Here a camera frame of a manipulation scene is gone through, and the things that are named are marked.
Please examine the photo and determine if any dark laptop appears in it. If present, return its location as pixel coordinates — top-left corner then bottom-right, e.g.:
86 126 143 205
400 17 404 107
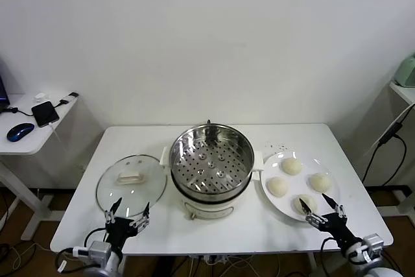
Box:
0 56 10 114

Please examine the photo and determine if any white shelf board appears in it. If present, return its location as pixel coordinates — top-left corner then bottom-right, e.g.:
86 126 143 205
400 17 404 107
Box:
388 80 415 106

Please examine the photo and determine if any white phone charging cable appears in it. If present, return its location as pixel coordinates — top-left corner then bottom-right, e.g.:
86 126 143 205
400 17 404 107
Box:
47 122 71 154

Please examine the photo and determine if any round glass pot lid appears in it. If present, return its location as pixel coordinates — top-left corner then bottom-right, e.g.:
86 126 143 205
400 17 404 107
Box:
95 154 169 219

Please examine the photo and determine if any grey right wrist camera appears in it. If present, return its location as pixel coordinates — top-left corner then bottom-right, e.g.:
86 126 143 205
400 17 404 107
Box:
362 233 385 260

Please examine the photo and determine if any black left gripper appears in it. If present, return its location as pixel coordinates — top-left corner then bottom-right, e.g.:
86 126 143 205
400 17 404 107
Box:
103 197 151 252

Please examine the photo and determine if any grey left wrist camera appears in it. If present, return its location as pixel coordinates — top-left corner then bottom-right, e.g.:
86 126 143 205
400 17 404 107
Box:
88 240 113 261

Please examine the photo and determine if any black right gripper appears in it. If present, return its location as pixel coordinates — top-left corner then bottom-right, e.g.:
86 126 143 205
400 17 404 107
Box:
300 193 362 250

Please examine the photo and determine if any perforated steel steamer basket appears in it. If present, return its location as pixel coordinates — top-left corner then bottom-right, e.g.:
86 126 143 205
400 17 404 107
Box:
159 123 264 202

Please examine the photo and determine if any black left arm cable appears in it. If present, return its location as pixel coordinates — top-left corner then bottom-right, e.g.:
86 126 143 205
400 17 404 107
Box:
56 227 108 273

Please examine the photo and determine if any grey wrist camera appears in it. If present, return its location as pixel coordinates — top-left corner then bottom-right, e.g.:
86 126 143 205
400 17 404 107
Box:
362 233 385 260
88 240 113 261

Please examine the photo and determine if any mint green appliance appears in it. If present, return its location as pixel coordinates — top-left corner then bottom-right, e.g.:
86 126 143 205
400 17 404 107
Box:
392 52 415 89

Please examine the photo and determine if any white side desk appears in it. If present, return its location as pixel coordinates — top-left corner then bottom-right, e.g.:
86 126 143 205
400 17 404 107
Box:
0 91 80 242

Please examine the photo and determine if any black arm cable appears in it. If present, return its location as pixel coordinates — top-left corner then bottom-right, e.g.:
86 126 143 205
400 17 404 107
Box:
56 227 108 273
320 237 341 257

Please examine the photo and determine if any white steamed baozi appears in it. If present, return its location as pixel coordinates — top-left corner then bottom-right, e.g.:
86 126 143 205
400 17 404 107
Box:
266 176 289 199
310 172 333 193
280 157 303 176
292 194 318 216

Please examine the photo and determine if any black smartphone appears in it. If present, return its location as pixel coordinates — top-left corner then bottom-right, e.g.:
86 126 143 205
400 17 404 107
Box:
31 101 60 128

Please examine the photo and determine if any black power adapter cable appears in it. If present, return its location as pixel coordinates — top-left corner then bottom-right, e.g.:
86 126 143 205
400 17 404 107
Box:
361 121 408 186

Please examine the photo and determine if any black cable with adapter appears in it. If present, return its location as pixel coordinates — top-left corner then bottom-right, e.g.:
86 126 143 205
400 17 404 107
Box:
0 91 80 118

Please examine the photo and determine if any blue computer mouse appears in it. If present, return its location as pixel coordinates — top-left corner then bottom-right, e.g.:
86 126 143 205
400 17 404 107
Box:
6 122 36 143

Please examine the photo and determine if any white round plate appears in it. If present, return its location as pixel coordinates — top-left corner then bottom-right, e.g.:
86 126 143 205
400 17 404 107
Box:
260 151 341 223

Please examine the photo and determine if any thin white wall cable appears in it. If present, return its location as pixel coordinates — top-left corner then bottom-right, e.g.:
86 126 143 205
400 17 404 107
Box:
358 103 415 161

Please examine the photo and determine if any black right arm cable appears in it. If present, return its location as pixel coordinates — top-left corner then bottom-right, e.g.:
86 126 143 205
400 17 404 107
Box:
320 237 341 257

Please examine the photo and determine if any cream electric cooker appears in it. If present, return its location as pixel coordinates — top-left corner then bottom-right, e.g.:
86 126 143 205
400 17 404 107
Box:
170 169 260 221

